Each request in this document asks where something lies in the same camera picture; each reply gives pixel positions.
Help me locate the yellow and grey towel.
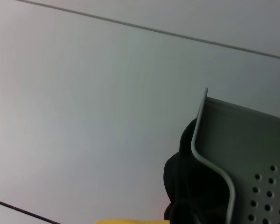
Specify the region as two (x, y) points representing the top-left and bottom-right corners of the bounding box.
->
(94, 218), (171, 224)

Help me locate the grey perforated plastic storage box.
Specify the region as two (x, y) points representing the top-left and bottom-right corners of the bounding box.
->
(190, 87), (280, 224)

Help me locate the black cloth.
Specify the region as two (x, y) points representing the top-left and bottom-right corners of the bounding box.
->
(163, 118), (231, 224)

